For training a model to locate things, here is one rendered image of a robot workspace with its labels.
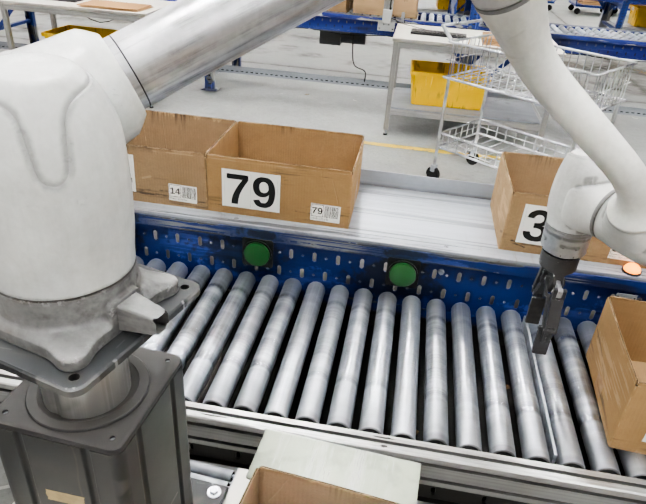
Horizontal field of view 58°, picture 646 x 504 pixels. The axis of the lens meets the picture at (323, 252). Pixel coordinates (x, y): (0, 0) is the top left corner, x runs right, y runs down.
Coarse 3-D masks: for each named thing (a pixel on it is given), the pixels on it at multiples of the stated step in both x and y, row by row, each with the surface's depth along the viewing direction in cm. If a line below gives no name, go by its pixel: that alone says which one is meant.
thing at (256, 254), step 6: (246, 246) 157; (252, 246) 156; (258, 246) 156; (264, 246) 157; (246, 252) 158; (252, 252) 157; (258, 252) 157; (264, 252) 157; (246, 258) 159; (252, 258) 158; (258, 258) 158; (264, 258) 158; (252, 264) 159; (258, 264) 159; (264, 264) 159
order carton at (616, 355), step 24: (624, 312) 132; (600, 336) 131; (624, 336) 135; (600, 360) 128; (624, 360) 114; (600, 384) 126; (624, 384) 112; (600, 408) 123; (624, 408) 111; (624, 432) 113
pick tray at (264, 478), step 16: (256, 480) 94; (272, 480) 95; (288, 480) 94; (304, 480) 93; (256, 496) 96; (272, 496) 97; (288, 496) 96; (304, 496) 95; (320, 496) 94; (336, 496) 93; (352, 496) 92; (368, 496) 91
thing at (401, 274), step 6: (396, 264) 153; (402, 264) 152; (408, 264) 152; (390, 270) 153; (396, 270) 153; (402, 270) 152; (408, 270) 152; (414, 270) 152; (390, 276) 154; (396, 276) 153; (402, 276) 153; (408, 276) 153; (414, 276) 153; (396, 282) 154; (402, 282) 154; (408, 282) 154
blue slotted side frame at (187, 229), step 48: (144, 240) 167; (192, 240) 164; (240, 240) 162; (288, 240) 156; (336, 240) 153; (384, 288) 162; (432, 288) 159; (480, 288) 157; (528, 288) 154; (576, 288) 152; (624, 288) 146; (576, 336) 156
